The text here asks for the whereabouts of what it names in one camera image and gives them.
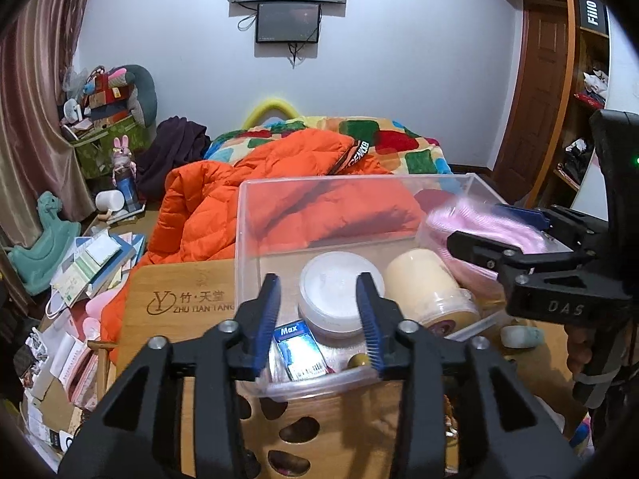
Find person's right hand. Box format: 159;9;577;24
566;326;597;386

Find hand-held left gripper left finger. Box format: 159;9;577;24
59;273;283;479

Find teal rocking horse toy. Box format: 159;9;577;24
7;190;83;296

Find colourful patchwork blanket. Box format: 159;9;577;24
204;116;456;178

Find pink item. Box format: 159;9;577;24
417;194;550;301

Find blue small packet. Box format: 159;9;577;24
274;320;333;383

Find small black wall monitor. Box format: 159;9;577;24
256;2;321;45

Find wooden desktop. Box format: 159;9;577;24
102;259;590;479

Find green storage box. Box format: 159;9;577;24
74;112;151;180

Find white round lidded container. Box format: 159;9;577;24
298;251;386;346

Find clear plastic storage box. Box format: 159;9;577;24
234;173;575;403

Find brown wooden door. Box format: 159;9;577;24
492;2;571;205

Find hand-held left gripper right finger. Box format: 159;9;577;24
355;272;582;479

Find yellow foam arch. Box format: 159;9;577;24
242;99;300;131

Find orange down jacket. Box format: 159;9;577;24
102;129;425;365

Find pile of papers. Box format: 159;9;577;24
15;304;117;460

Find pale green small bottle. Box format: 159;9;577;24
500;324;543;349

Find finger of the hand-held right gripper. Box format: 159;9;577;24
492;204;601;249
446;228;593;286

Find dark purple cloth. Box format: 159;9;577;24
136;116;211;188

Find cream tape roll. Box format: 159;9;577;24
383;248;483;338

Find grey cushion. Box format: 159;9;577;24
107;64;159;131

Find pink striped curtain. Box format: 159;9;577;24
0;0;101;250

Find pink bunny water bottle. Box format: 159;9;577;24
112;136;143;213

